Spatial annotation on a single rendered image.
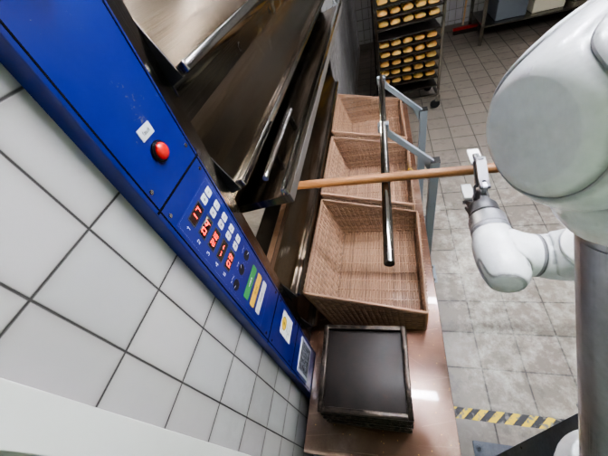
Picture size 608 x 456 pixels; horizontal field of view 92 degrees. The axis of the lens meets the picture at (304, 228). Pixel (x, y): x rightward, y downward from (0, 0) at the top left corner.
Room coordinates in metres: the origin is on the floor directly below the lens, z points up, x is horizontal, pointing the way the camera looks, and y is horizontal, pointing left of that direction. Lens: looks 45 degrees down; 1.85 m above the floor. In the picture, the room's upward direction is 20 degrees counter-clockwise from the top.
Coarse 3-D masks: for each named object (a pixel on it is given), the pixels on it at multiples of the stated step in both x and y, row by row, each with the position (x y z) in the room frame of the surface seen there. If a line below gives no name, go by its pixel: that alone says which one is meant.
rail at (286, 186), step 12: (336, 12) 1.93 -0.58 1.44; (324, 48) 1.41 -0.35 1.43; (324, 60) 1.29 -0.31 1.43; (312, 84) 1.08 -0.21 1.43; (312, 96) 0.98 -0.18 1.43; (312, 108) 0.93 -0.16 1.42; (300, 132) 0.78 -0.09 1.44; (300, 144) 0.73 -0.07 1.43; (288, 168) 0.63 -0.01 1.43; (288, 180) 0.58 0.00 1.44; (288, 192) 0.55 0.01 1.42
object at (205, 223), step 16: (208, 192) 0.50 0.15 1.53; (192, 208) 0.44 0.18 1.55; (208, 208) 0.48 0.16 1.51; (224, 208) 0.51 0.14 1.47; (192, 224) 0.42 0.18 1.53; (208, 224) 0.45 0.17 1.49; (224, 224) 0.49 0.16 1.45; (192, 240) 0.40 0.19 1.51; (208, 240) 0.43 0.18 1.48; (224, 240) 0.46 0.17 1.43; (240, 240) 0.50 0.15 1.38; (208, 256) 0.41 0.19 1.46; (224, 256) 0.44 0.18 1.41; (240, 256) 0.47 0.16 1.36; (224, 272) 0.41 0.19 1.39; (240, 272) 0.45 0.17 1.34; (256, 272) 0.49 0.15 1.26; (240, 288) 0.42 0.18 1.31; (256, 288) 0.46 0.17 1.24; (256, 304) 0.43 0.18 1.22; (256, 320) 0.40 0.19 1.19
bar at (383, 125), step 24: (384, 96) 1.33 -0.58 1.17; (384, 120) 1.12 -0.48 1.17; (384, 144) 0.95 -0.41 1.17; (408, 144) 1.05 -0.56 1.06; (384, 168) 0.81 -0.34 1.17; (384, 192) 0.70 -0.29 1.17; (432, 192) 1.00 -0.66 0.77; (384, 216) 0.60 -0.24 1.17; (432, 216) 0.99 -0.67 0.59; (384, 240) 0.52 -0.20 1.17; (384, 264) 0.45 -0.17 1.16
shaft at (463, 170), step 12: (432, 168) 0.69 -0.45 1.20; (444, 168) 0.67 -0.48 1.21; (456, 168) 0.66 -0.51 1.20; (468, 168) 0.64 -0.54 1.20; (492, 168) 0.61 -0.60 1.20; (312, 180) 0.85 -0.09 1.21; (324, 180) 0.83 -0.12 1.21; (336, 180) 0.81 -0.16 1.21; (348, 180) 0.78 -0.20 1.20; (360, 180) 0.77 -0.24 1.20; (372, 180) 0.75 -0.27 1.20; (384, 180) 0.73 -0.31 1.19; (396, 180) 0.72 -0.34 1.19
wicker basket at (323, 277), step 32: (320, 224) 1.00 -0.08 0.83; (352, 224) 1.09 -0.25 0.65; (416, 224) 0.89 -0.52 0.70; (320, 256) 0.85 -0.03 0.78; (352, 256) 0.93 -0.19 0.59; (416, 256) 0.80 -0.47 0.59; (320, 288) 0.72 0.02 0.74; (352, 288) 0.76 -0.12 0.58; (384, 288) 0.70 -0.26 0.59; (352, 320) 0.58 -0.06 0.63; (384, 320) 0.52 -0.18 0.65; (416, 320) 0.47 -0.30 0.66
